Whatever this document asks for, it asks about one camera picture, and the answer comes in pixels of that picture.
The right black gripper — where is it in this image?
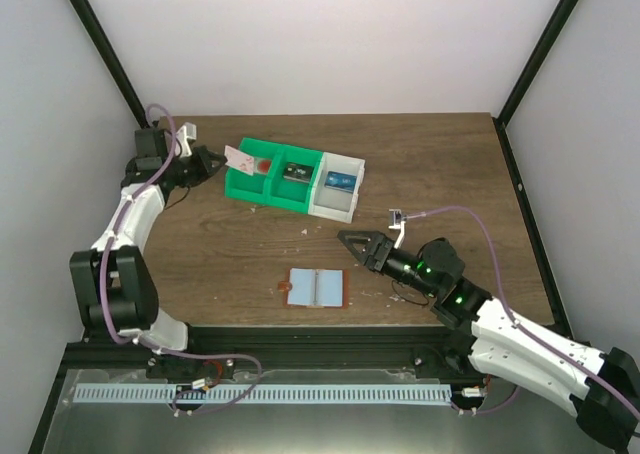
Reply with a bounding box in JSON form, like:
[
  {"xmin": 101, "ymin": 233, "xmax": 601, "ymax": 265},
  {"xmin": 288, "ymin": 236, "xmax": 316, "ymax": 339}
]
[{"xmin": 338, "ymin": 231, "xmax": 439, "ymax": 298}]

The white red credit card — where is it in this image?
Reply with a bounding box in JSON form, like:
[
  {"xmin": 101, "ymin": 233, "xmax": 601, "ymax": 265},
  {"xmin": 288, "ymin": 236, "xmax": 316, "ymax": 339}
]
[{"xmin": 224, "ymin": 145, "xmax": 255, "ymax": 176}]

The brown leather card holder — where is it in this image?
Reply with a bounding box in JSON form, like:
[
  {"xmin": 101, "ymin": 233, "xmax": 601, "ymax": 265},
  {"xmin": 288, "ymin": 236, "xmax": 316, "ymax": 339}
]
[{"xmin": 278, "ymin": 268, "xmax": 349, "ymax": 309}]

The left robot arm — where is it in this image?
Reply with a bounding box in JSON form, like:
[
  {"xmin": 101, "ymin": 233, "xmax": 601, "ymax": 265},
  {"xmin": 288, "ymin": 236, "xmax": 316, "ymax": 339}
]
[{"xmin": 69, "ymin": 123, "xmax": 226, "ymax": 378}]

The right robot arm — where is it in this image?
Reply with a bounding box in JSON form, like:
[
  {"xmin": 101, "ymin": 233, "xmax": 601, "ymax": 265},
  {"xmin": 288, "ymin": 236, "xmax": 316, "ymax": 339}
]
[{"xmin": 337, "ymin": 230, "xmax": 639, "ymax": 453}]

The blue VIP card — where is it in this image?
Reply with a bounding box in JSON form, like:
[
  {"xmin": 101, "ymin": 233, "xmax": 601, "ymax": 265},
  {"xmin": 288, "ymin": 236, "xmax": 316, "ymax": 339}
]
[{"xmin": 324, "ymin": 171, "xmax": 357, "ymax": 193}]

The black card in bin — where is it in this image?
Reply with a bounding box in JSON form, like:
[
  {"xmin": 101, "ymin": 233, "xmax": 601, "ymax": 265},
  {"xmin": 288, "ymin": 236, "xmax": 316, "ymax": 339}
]
[{"xmin": 282, "ymin": 162, "xmax": 314, "ymax": 184}]

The left green storage bin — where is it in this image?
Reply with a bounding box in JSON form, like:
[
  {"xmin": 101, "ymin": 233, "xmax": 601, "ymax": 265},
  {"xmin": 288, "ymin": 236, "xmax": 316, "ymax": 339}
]
[{"xmin": 224, "ymin": 137, "xmax": 282, "ymax": 206}]

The green storage bin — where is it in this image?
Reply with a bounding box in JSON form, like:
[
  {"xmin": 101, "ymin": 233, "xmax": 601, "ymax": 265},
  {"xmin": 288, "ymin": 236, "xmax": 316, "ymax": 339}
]
[
  {"xmin": 224, "ymin": 137, "xmax": 282, "ymax": 206},
  {"xmin": 265, "ymin": 144, "xmax": 322, "ymax": 214}
]

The white storage bin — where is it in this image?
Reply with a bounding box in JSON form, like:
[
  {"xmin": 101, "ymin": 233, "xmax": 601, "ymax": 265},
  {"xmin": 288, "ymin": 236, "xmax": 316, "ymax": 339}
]
[{"xmin": 307, "ymin": 152, "xmax": 365, "ymax": 224}]

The middle green storage bin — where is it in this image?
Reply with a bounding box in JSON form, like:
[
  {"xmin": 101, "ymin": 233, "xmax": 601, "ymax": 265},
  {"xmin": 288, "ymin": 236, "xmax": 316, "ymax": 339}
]
[{"xmin": 265, "ymin": 144, "xmax": 322, "ymax": 214}]

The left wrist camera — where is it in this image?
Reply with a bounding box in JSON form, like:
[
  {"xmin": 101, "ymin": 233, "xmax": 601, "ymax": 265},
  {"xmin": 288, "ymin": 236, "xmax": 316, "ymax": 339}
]
[{"xmin": 176, "ymin": 122, "xmax": 197, "ymax": 158}]

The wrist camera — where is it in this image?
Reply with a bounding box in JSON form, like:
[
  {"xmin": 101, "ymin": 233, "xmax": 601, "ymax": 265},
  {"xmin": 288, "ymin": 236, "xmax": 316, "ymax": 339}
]
[
  {"xmin": 389, "ymin": 209, "xmax": 407, "ymax": 249},
  {"xmin": 176, "ymin": 122, "xmax": 197, "ymax": 158}
]

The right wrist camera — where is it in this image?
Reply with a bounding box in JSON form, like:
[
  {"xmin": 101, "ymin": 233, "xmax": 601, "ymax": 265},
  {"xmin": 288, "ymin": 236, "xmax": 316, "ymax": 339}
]
[{"xmin": 389, "ymin": 209, "xmax": 407, "ymax": 249}]

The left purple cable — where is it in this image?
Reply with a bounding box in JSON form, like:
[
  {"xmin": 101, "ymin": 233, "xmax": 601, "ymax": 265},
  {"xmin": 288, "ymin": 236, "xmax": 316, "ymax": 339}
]
[{"xmin": 98, "ymin": 103, "xmax": 264, "ymax": 415}]

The purple cable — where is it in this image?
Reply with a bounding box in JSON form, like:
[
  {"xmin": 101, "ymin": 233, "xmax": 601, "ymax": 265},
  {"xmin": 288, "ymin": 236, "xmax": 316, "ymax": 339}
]
[
  {"xmin": 98, "ymin": 103, "xmax": 264, "ymax": 415},
  {"xmin": 404, "ymin": 205, "xmax": 640, "ymax": 425}
]

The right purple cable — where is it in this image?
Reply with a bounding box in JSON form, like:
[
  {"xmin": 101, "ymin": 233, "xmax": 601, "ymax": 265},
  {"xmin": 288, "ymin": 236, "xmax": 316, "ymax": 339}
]
[{"xmin": 404, "ymin": 205, "xmax": 640, "ymax": 425}]

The black aluminium frame rail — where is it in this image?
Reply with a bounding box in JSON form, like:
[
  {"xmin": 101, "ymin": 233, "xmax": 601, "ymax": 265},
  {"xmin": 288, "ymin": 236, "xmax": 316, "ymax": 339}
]
[{"xmin": 60, "ymin": 326, "xmax": 482, "ymax": 382}]

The left black frame post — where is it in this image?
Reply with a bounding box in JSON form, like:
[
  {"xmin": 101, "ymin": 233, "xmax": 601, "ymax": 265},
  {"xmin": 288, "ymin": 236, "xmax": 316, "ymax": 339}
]
[{"xmin": 68, "ymin": 0, "xmax": 149, "ymax": 128}]

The black frame post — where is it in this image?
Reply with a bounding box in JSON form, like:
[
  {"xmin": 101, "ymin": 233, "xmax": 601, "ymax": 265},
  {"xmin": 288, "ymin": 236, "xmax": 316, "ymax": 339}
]
[
  {"xmin": 496, "ymin": 0, "xmax": 580, "ymax": 127},
  {"xmin": 68, "ymin": 0, "xmax": 149, "ymax": 128}
]

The light blue slotted cable duct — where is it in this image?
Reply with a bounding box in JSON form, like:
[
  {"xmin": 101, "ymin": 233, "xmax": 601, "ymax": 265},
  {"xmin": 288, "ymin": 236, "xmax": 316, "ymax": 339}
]
[{"xmin": 73, "ymin": 383, "xmax": 452, "ymax": 406}]

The right black frame post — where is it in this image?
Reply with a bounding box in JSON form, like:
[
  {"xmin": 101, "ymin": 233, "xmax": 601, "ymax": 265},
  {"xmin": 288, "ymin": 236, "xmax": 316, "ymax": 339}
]
[{"xmin": 496, "ymin": 0, "xmax": 580, "ymax": 127}]

